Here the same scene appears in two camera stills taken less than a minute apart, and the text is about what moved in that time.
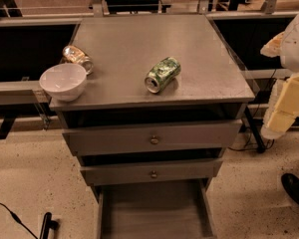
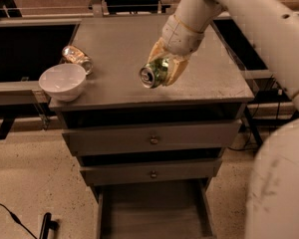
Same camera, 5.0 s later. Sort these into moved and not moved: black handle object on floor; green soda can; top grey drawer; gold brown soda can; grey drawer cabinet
Moved: green soda can
Not moved: grey drawer cabinet; black handle object on floor; gold brown soda can; top grey drawer
